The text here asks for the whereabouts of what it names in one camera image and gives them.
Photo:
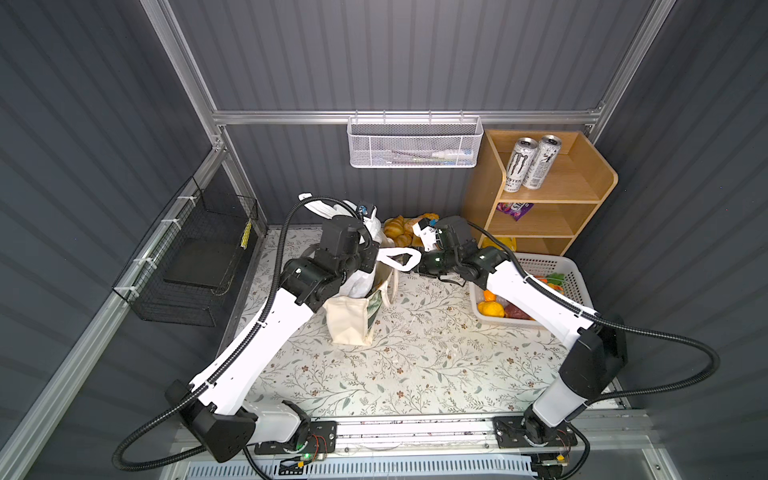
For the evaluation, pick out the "black wire wall basket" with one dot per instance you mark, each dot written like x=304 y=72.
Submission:
x=193 y=269

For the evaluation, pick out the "wooden shelf unit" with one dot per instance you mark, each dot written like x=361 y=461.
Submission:
x=577 y=185

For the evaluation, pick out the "yellow snack bag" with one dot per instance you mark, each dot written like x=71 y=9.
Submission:
x=509 y=242

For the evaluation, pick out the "purple snack packet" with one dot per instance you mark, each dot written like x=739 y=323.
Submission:
x=514 y=210

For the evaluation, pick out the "white monster can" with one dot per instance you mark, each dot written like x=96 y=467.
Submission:
x=548 y=149
x=521 y=157

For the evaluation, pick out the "toothpaste tube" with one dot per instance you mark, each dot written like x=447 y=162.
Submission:
x=454 y=155

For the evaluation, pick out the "white plastic grocery bag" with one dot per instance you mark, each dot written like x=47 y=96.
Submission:
x=322 y=284

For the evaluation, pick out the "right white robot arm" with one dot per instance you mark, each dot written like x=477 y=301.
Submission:
x=595 y=353

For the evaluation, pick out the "beige canvas tote bag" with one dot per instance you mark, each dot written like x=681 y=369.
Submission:
x=351 y=314

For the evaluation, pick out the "tray of bread rolls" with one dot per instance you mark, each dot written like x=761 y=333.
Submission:
x=400 y=230

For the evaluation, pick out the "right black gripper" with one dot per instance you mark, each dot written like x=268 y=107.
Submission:
x=420 y=263

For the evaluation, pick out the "white Monster can left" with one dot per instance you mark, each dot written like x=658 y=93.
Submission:
x=521 y=157

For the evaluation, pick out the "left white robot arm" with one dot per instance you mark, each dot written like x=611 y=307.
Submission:
x=215 y=409

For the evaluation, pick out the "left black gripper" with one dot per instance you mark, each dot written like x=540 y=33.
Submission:
x=368 y=251

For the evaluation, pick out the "white Monster can right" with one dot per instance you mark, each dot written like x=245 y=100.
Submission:
x=548 y=149

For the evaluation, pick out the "white wire wall basket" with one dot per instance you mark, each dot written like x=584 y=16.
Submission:
x=407 y=141

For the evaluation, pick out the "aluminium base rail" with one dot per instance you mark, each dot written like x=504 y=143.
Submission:
x=357 y=436

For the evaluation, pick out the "white plastic produce basket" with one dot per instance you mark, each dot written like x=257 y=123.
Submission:
x=524 y=287

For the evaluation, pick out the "dark red toy fruit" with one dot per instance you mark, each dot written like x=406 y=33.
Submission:
x=514 y=312

